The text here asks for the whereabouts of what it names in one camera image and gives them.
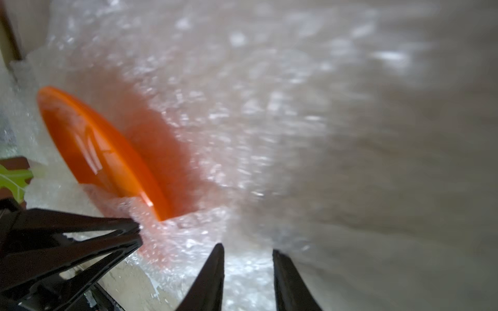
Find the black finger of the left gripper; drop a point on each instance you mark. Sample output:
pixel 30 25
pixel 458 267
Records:
pixel 34 224

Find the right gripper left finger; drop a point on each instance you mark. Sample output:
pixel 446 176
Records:
pixel 206 293

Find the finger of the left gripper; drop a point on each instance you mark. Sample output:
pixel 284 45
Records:
pixel 55 278

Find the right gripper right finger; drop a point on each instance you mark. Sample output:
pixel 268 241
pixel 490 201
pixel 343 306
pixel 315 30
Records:
pixel 291 292

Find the orange dinner plate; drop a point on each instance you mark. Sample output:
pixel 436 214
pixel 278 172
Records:
pixel 96 152

